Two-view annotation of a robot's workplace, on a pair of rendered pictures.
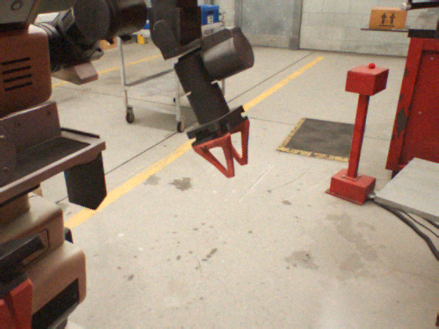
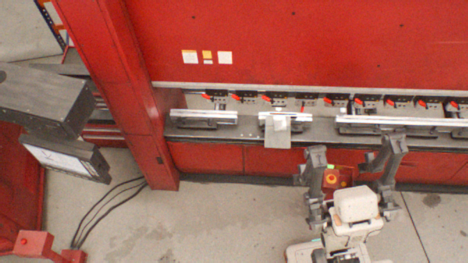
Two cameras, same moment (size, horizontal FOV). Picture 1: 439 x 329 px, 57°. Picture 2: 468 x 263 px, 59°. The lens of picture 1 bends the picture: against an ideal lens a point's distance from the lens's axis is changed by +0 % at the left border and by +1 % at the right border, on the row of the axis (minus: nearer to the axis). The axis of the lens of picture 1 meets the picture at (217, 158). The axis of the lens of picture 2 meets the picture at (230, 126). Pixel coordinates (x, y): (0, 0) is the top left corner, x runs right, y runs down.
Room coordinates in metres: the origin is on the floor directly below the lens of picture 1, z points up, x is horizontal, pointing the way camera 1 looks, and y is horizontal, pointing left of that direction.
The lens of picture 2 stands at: (1.59, 0.65, 3.57)
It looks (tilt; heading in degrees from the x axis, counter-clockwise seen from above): 59 degrees down; 237
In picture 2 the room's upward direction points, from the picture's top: 4 degrees counter-clockwise
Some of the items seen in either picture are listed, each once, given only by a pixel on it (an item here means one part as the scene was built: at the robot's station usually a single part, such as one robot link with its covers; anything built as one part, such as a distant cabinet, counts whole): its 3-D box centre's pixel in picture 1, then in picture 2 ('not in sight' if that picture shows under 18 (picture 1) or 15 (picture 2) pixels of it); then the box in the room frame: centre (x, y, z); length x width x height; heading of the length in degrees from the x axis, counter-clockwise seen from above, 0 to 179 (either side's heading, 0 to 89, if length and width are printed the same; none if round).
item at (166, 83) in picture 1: (175, 67); not in sight; (3.88, 0.40, 0.47); 0.90 x 0.66 x 0.95; 153
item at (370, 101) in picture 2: not in sight; (367, 96); (-0.02, -0.12, 1.26); 0.15 x 0.09 x 0.17; 139
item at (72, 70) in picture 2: not in sight; (58, 83); (1.57, -1.15, 1.66); 0.40 x 0.24 x 0.07; 139
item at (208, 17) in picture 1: (188, 16); not in sight; (4.10, 0.28, 0.92); 0.50 x 0.36 x 0.18; 63
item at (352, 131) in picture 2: not in sight; (359, 131); (-0.01, -0.06, 0.89); 0.30 x 0.05 x 0.03; 139
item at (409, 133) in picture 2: not in sight; (416, 133); (-0.31, 0.20, 0.89); 0.30 x 0.05 x 0.03; 139
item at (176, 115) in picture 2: not in sight; (204, 116); (0.82, -0.86, 0.92); 0.50 x 0.06 x 0.10; 139
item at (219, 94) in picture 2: not in sight; (217, 91); (0.73, -0.78, 1.26); 0.15 x 0.09 x 0.17; 139
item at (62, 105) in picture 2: not in sight; (62, 132); (1.70, -0.94, 1.53); 0.51 x 0.25 x 0.85; 127
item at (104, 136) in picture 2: not in sight; (107, 105); (1.31, -1.75, 0.50); 0.50 x 0.50 x 1.00; 49
